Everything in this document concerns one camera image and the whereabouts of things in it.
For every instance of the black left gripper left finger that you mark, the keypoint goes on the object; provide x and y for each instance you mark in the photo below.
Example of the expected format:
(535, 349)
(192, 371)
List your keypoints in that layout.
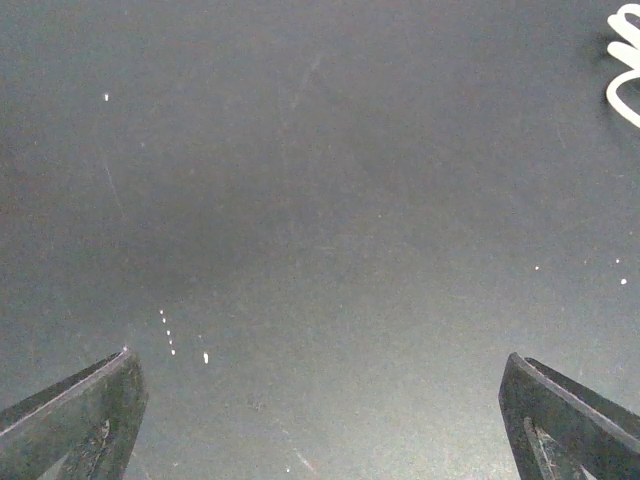
(88, 421)

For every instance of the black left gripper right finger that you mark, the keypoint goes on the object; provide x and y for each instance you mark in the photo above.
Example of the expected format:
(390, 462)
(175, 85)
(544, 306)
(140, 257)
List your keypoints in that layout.
(559, 429)

